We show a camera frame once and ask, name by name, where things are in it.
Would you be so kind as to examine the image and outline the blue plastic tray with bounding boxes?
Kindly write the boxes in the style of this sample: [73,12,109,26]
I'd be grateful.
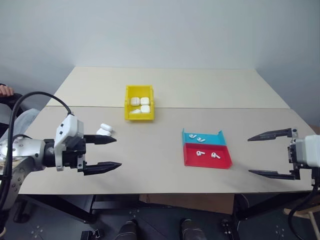
[181,127,227,147]

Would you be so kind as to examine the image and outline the light wooden stool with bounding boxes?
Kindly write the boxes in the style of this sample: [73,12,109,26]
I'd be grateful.
[283,203,320,227]

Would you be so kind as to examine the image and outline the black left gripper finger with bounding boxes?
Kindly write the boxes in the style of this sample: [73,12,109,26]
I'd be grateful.
[83,161,123,177]
[83,134,118,146]

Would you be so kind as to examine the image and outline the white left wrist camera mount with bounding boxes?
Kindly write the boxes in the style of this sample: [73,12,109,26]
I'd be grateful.
[54,114,85,172]

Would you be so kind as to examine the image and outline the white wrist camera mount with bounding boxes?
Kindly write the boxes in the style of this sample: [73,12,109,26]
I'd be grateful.
[54,114,85,172]
[291,130,320,169]

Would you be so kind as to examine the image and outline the black table frame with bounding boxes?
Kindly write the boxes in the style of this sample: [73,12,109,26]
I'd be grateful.
[21,193,312,226]

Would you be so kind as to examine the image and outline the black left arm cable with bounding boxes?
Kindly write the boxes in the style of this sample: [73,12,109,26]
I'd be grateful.
[0,91,75,213]

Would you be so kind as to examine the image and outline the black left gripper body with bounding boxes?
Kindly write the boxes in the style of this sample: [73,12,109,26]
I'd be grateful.
[62,136,88,175]

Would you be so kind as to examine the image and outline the red plastic tray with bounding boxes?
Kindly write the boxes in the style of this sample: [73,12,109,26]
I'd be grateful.
[182,143,234,170]

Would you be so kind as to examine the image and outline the yellow plastic bin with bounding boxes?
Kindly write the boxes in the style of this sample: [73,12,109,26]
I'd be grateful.
[124,84,157,123]

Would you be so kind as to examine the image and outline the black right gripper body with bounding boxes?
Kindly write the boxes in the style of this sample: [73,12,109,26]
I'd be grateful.
[287,128,301,181]

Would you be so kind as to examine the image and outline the bystander grey jeans leg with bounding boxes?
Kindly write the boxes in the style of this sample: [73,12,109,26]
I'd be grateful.
[0,108,41,146]

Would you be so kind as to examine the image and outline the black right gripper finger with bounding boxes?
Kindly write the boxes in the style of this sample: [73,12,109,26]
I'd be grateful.
[247,169,296,181]
[247,127,293,143]

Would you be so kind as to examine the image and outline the bystander bare hand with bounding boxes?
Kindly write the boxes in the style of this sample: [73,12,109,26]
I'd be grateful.
[0,84,15,97]

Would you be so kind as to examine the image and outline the black chair armrest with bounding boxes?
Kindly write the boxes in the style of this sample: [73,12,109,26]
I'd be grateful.
[0,93,24,113]

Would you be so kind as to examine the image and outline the dark rounded shape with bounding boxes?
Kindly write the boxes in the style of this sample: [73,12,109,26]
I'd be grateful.
[179,218,209,240]
[119,219,138,240]

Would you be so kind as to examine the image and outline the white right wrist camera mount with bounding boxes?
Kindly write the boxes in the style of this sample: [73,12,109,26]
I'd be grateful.
[291,130,320,169]

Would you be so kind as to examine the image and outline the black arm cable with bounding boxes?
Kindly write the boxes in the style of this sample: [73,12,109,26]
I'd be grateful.
[0,91,75,213]
[287,184,320,240]

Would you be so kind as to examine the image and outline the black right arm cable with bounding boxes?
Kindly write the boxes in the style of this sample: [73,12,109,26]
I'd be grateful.
[287,184,320,240]

